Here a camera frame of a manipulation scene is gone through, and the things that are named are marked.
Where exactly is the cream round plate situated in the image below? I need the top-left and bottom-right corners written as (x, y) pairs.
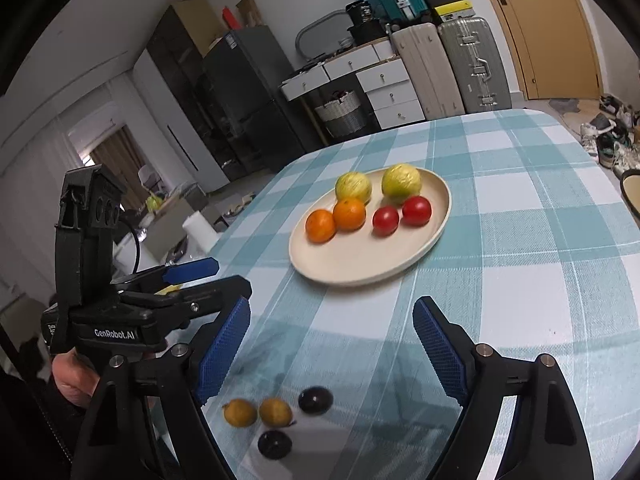
top-left (288, 168), bottom-right (452, 287)

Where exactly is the teal checked tablecloth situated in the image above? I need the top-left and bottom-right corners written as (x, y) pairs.
top-left (204, 110), bottom-right (639, 479)

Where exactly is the wooden door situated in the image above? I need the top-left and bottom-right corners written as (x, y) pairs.
top-left (490, 0), bottom-right (602, 100)

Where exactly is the dark glass cabinet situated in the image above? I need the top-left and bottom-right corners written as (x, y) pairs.
top-left (138, 1), bottom-right (242, 192)

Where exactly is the silver aluminium suitcase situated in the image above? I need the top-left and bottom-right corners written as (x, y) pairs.
top-left (437, 16), bottom-right (512, 114)

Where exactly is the yellow guava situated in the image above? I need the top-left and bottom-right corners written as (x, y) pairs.
top-left (381, 164), bottom-right (422, 204)
top-left (334, 171), bottom-right (372, 204)

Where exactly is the beige hard suitcase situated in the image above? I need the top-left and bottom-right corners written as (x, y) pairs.
top-left (392, 23), bottom-right (465, 120)

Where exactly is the red tomato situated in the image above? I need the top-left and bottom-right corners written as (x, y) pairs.
top-left (401, 196), bottom-right (432, 226)
top-left (372, 206), bottom-right (400, 237)

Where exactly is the woven laundry basket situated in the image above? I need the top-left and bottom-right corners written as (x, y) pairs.
top-left (314, 91), bottom-right (368, 138)

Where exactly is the dark plum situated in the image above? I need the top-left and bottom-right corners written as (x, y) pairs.
top-left (298, 386), bottom-right (334, 416)
top-left (257, 429), bottom-right (293, 460)

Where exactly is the person's left hand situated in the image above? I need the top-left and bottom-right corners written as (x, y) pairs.
top-left (52, 348), bottom-right (101, 408)

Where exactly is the oval grey mirror frame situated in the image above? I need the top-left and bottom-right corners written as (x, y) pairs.
top-left (295, 10), bottom-right (354, 61)

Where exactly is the black refrigerator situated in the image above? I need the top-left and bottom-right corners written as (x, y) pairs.
top-left (203, 25), bottom-right (323, 172)

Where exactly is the black rimmed enamel bowl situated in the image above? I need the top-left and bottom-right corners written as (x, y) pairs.
top-left (620, 169), bottom-right (640, 222)

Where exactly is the white paper towel roll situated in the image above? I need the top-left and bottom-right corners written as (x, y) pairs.
top-left (182, 211), bottom-right (220, 252)

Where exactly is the brown longan fruit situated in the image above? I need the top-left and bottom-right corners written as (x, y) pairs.
top-left (222, 399), bottom-right (258, 428)
top-left (258, 398), bottom-right (294, 428)

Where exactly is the white drawer desk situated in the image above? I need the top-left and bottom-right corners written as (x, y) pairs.
top-left (280, 38), bottom-right (426, 130)

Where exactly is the orange tangerine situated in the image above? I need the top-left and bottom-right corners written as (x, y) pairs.
top-left (305, 209), bottom-right (337, 244)
top-left (333, 198), bottom-right (367, 232)

